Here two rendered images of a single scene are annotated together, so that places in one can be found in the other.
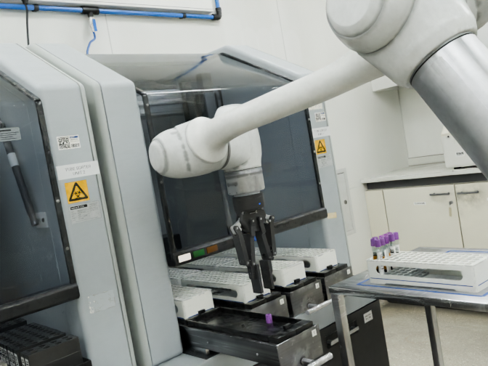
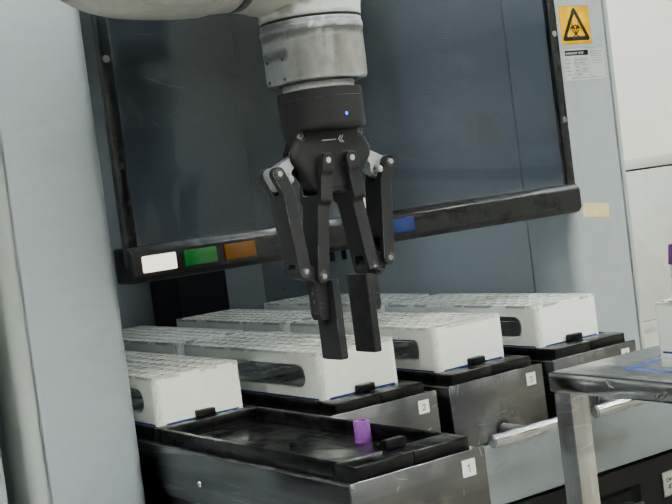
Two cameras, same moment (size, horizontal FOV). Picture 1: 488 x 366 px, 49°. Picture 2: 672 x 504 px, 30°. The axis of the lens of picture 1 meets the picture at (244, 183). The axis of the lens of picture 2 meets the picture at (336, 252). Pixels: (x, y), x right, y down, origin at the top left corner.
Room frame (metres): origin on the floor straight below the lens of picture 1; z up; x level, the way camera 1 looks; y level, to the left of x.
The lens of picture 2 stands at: (0.18, -0.14, 1.03)
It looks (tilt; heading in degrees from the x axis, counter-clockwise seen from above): 3 degrees down; 7
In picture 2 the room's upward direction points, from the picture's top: 7 degrees counter-clockwise
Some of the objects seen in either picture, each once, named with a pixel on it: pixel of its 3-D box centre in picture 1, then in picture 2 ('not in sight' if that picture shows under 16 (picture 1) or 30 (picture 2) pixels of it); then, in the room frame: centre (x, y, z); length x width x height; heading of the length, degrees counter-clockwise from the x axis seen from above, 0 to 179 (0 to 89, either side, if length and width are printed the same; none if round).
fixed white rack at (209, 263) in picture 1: (200, 269); (256, 336); (1.91, 0.21, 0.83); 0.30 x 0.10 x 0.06; 41
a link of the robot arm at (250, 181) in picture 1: (245, 182); (314, 57); (1.27, 0.00, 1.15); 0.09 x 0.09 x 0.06
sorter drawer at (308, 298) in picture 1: (235, 287); (333, 382); (1.77, 0.09, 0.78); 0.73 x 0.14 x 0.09; 41
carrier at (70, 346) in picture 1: (54, 359); not in sight; (1.13, 0.46, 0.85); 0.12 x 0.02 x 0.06; 132
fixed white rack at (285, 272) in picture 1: (260, 273); (391, 344); (1.67, 0.00, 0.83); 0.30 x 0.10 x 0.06; 41
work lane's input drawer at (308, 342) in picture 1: (210, 327); (223, 455); (1.39, 0.15, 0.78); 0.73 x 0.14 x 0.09; 41
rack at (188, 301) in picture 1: (168, 301); (137, 390); (1.52, 0.27, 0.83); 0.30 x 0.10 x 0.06; 41
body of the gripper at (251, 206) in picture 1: (250, 212); (325, 140); (1.27, 0.00, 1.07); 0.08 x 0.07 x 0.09; 131
